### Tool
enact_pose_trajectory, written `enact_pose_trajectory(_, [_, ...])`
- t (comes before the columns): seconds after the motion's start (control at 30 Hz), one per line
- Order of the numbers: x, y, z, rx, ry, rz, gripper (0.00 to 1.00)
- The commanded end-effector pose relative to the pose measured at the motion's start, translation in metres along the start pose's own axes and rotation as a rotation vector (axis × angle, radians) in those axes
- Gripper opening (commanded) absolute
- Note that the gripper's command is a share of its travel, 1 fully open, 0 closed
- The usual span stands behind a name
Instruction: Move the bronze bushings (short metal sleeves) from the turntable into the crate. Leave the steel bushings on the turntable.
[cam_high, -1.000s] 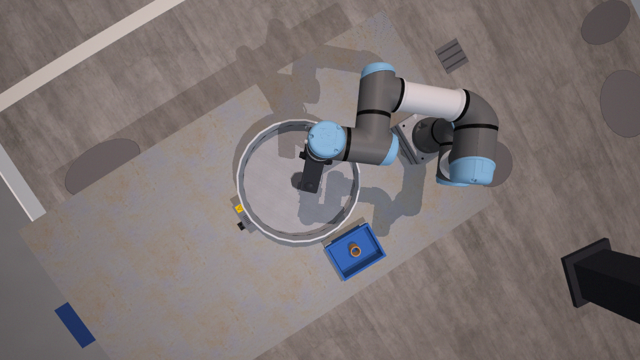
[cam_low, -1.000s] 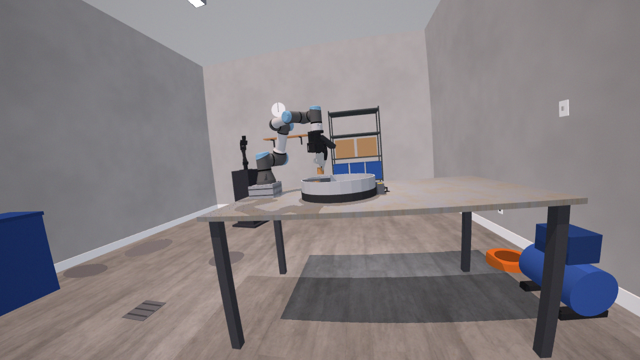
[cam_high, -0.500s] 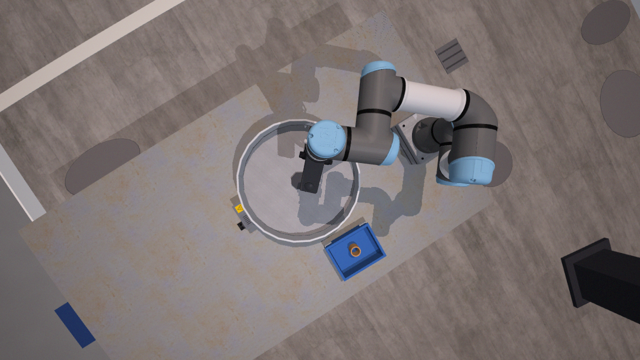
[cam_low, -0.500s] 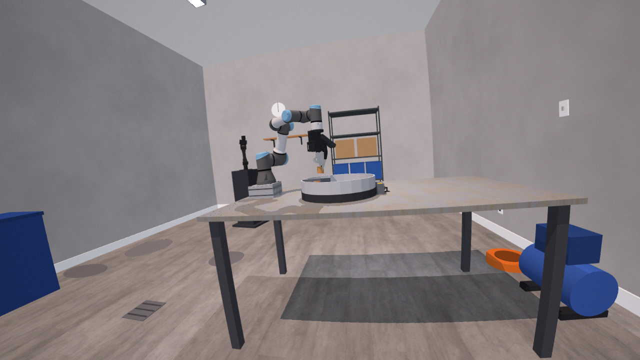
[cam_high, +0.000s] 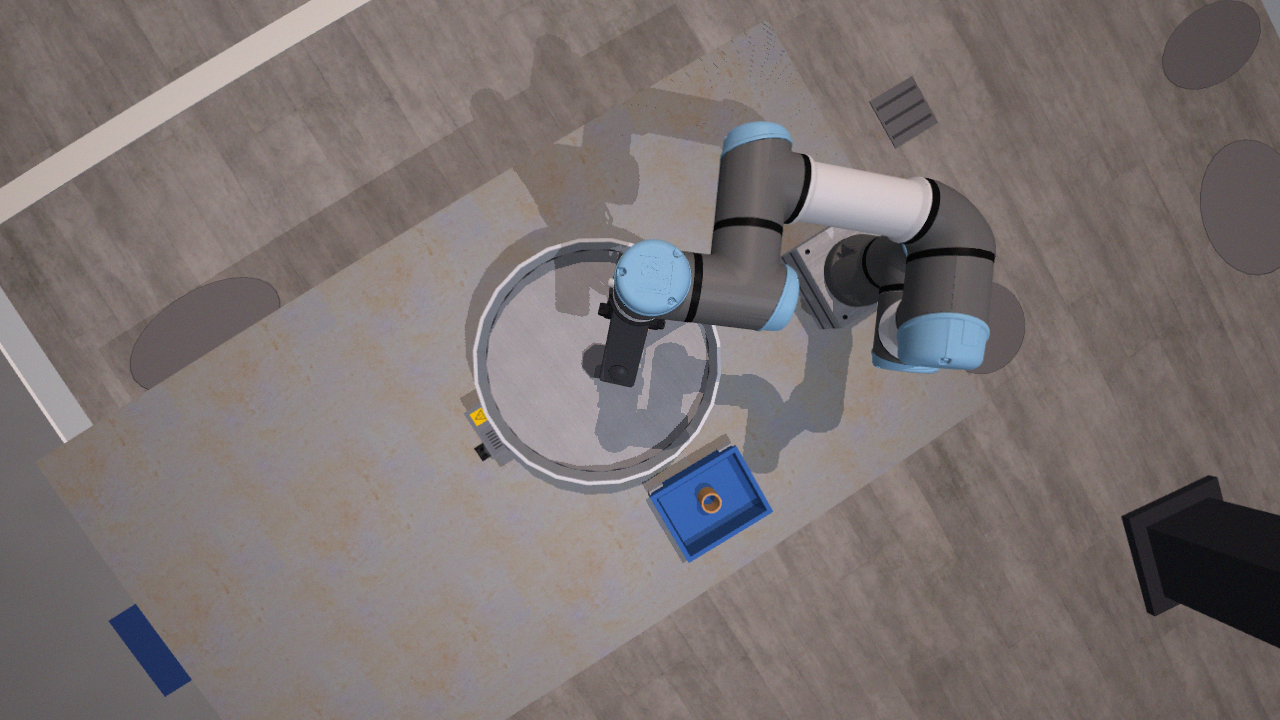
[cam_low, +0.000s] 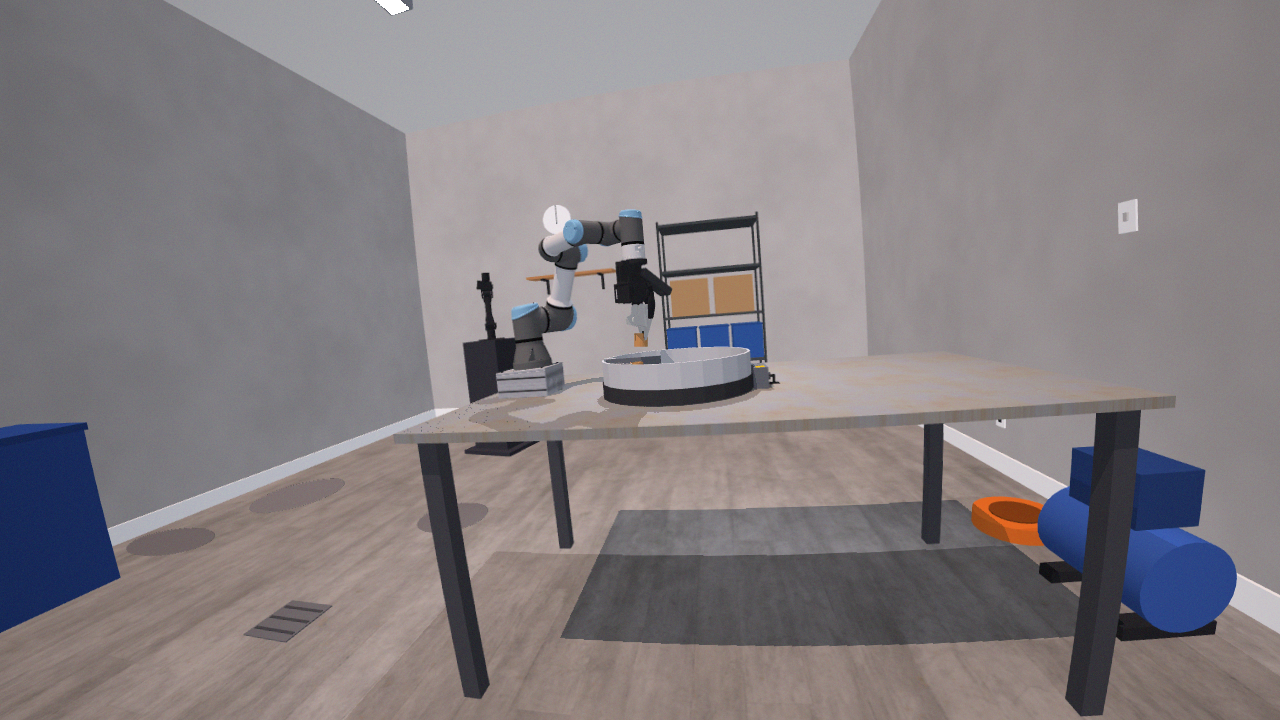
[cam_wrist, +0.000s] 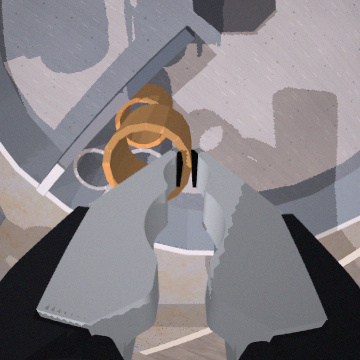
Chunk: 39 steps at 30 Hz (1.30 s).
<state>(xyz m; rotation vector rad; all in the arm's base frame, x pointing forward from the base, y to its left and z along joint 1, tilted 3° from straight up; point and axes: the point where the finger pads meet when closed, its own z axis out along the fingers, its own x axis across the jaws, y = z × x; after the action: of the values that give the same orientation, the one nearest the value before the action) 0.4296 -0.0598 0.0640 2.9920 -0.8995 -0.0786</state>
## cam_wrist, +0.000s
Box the bronze bushing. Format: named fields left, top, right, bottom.
left=102, top=103, right=192, bottom=201
left=115, top=84, right=173, bottom=148

